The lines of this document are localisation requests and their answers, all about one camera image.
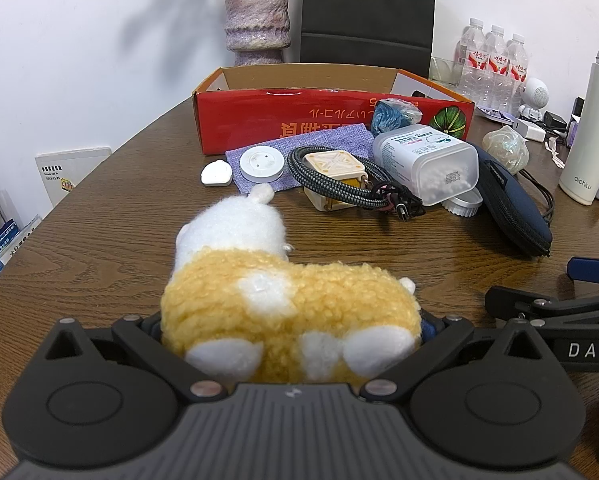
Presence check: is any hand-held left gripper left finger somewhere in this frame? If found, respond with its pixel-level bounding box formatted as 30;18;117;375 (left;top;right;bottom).
43;312;228;404

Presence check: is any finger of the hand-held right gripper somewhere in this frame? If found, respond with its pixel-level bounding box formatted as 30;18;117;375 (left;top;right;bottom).
484;286;599;322
566;257;599;284

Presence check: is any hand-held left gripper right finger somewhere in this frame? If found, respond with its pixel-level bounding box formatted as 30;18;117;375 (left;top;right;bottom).
359;310;556;404

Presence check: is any navy zip pouch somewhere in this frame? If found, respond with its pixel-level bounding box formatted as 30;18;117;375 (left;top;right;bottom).
472;144;553;259

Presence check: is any white ribbed round lid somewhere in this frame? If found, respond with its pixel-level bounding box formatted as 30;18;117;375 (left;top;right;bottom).
442;191;483;219

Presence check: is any yellow and white plush toy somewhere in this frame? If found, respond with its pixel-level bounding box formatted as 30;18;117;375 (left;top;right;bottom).
160;183;423;387

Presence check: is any small white rounded device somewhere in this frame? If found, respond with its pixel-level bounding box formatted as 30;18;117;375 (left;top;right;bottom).
200;160;233;187

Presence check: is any translucent white plastic jar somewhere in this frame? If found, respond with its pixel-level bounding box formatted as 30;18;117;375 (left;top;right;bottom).
372;125;479;207

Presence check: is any yellow cube charger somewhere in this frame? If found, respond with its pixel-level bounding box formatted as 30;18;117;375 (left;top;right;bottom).
303;150;371;213

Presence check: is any white round disc device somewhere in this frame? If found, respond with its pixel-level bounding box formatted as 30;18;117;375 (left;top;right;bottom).
239;146;285;182

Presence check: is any black braided cable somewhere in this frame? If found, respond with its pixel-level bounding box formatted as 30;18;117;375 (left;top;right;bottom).
288;146;425;223

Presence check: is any blue yarn ball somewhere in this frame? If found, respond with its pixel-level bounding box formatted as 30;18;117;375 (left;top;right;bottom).
370;98;423;137

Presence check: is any purple woven cloth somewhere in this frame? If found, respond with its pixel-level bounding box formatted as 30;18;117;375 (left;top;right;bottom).
225;122;380;196

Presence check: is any red cardboard box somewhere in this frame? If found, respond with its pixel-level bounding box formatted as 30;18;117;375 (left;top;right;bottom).
192;63;476;157

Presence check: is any wooden desktop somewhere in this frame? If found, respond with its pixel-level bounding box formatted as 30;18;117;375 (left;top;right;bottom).
0;62;599;466

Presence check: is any white thermos bottle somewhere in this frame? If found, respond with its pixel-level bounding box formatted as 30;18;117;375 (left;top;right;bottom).
558;51;599;206

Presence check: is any purple small box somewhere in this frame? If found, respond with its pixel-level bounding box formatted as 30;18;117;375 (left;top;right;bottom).
569;110;588;149

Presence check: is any iridescent crumpled ball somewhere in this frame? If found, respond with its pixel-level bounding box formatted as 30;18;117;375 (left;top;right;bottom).
482;126;530;175

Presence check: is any white charger brick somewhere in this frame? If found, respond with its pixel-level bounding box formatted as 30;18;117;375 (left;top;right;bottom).
510;117;547;142

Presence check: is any white box on floor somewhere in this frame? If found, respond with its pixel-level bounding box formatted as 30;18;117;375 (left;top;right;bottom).
34;147;113;209

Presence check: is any white round robot speaker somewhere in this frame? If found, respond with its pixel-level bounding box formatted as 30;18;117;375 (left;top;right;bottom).
517;77;550;121

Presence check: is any purple patterned packet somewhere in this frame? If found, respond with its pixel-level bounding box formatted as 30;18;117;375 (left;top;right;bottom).
474;106;518;124

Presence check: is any clear water bottle red label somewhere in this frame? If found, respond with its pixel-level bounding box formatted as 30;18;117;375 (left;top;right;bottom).
454;17;488;102
482;25;509;107
502;33;529;112

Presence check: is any clear plastic container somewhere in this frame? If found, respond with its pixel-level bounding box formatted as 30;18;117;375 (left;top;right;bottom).
429;55;463;85

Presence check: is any purple ceramic vase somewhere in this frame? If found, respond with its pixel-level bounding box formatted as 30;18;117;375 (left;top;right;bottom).
223;0;291;67

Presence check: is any black paper bag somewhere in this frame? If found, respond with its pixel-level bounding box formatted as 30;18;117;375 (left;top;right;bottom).
299;0;436;79

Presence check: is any thin black cable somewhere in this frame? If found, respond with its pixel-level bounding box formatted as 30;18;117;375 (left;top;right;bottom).
518;169;556;222

